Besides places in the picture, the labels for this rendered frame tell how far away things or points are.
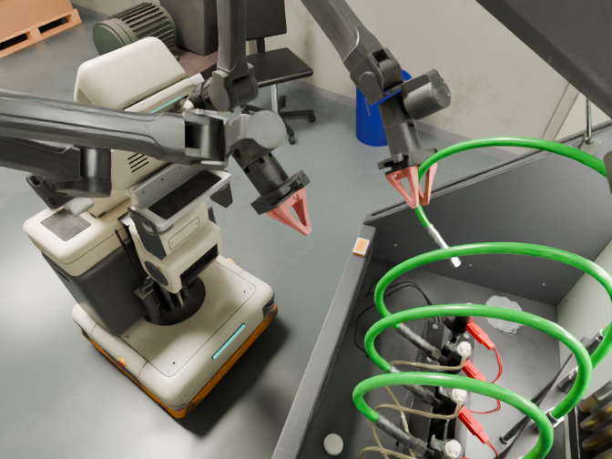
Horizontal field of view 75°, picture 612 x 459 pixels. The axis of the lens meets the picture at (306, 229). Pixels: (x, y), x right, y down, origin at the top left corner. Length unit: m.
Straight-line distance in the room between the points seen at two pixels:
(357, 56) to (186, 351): 1.28
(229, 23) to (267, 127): 0.45
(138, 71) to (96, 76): 0.09
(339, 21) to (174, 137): 0.37
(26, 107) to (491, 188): 0.85
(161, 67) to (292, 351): 1.37
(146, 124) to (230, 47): 0.46
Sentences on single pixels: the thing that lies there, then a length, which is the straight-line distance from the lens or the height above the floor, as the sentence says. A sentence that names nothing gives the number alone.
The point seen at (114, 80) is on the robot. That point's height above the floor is 1.36.
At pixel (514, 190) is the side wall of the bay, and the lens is 0.98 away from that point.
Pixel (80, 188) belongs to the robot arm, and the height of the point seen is 1.25.
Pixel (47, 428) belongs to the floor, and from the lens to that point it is 2.10.
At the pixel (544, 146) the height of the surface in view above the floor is 1.42.
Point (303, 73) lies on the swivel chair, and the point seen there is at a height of 0.48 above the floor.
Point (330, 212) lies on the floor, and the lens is 2.50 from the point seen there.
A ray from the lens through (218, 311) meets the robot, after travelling 1.76.
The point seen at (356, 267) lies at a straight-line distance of 1.01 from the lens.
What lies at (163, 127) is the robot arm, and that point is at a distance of 0.62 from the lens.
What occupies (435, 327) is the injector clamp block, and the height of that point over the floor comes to 0.98.
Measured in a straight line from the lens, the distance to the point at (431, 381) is 0.49.
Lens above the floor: 1.74
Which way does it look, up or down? 46 degrees down
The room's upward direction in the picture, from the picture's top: straight up
